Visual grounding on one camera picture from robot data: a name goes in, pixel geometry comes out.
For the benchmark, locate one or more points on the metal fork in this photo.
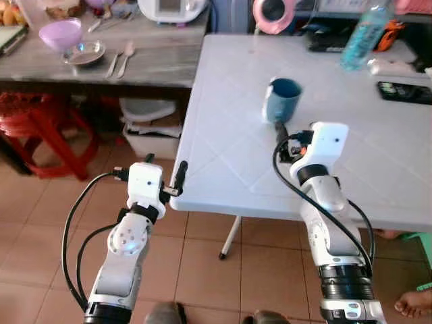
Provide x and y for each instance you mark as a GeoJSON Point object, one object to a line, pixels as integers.
{"type": "Point", "coordinates": [112, 64]}

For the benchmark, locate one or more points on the blue ceramic mug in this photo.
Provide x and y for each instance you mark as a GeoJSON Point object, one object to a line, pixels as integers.
{"type": "Point", "coordinates": [282, 100]}

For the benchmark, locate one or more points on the black device on stand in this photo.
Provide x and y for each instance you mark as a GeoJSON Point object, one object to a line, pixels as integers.
{"type": "Point", "coordinates": [327, 39]}

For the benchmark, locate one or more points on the white kitchen appliance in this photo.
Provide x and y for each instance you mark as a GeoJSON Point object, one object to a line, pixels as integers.
{"type": "Point", "coordinates": [172, 8]}

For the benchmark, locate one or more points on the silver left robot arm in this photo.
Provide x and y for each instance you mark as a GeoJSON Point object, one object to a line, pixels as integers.
{"type": "Point", "coordinates": [125, 250]}

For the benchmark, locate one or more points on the white power strip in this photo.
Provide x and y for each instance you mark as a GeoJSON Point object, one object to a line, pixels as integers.
{"type": "Point", "coordinates": [399, 67]}

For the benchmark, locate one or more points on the red plastic stool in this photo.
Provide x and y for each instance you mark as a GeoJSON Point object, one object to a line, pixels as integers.
{"type": "Point", "coordinates": [40, 125]}

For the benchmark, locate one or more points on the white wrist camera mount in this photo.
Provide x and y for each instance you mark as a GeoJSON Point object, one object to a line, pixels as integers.
{"type": "Point", "coordinates": [329, 143]}
{"type": "Point", "coordinates": [145, 183]}

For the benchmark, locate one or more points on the blue plastic water bottle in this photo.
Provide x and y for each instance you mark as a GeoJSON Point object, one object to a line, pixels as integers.
{"type": "Point", "coordinates": [364, 39]}

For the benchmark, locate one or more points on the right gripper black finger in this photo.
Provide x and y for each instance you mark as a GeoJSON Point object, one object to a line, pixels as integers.
{"type": "Point", "coordinates": [281, 129]}

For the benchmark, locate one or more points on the green plastic stool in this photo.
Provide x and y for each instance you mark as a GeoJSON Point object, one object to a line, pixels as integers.
{"type": "Point", "coordinates": [422, 244]}

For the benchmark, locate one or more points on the black smartphone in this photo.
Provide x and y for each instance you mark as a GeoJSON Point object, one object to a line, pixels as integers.
{"type": "Point", "coordinates": [405, 92]}

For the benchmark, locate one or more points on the white metal table leg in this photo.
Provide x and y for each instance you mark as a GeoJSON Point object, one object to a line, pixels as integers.
{"type": "Point", "coordinates": [230, 236]}

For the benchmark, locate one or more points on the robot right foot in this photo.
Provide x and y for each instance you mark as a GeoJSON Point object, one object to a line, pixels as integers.
{"type": "Point", "coordinates": [271, 318]}

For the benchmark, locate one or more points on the shiny metal dish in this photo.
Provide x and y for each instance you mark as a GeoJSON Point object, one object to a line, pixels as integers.
{"type": "Point", "coordinates": [86, 54]}

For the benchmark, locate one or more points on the person's bare foot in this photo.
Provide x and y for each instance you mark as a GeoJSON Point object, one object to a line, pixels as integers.
{"type": "Point", "coordinates": [413, 304]}

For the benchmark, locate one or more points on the white plastic storage box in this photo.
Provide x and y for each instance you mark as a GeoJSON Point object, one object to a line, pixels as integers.
{"type": "Point", "coordinates": [150, 131]}

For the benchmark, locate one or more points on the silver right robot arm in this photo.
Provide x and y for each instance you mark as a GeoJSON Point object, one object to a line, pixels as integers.
{"type": "Point", "coordinates": [331, 236]}

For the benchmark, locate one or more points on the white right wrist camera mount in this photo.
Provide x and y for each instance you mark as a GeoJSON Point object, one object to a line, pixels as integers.
{"type": "Point", "coordinates": [329, 143]}

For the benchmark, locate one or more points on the metal spoon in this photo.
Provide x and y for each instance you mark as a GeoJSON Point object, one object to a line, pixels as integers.
{"type": "Point", "coordinates": [127, 52]}

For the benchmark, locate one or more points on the purple plastic bowl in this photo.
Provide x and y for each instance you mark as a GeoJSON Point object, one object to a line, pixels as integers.
{"type": "Point", "coordinates": [61, 34]}

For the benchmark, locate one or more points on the pink round fan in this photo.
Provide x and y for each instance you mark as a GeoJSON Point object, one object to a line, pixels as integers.
{"type": "Point", "coordinates": [273, 15]}

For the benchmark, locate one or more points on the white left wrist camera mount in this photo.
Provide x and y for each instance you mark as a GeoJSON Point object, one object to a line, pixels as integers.
{"type": "Point", "coordinates": [145, 183]}

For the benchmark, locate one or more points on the orange and black tool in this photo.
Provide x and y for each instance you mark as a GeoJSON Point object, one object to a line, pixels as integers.
{"type": "Point", "coordinates": [389, 35]}

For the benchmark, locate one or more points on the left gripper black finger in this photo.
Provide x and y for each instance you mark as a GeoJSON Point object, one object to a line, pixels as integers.
{"type": "Point", "coordinates": [150, 158]}
{"type": "Point", "coordinates": [181, 174]}

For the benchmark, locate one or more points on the white folding plastic table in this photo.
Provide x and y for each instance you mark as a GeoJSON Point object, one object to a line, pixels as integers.
{"type": "Point", "coordinates": [337, 175]}

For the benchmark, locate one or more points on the grey wooden side table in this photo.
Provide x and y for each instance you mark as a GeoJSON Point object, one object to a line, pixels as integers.
{"type": "Point", "coordinates": [155, 67]}

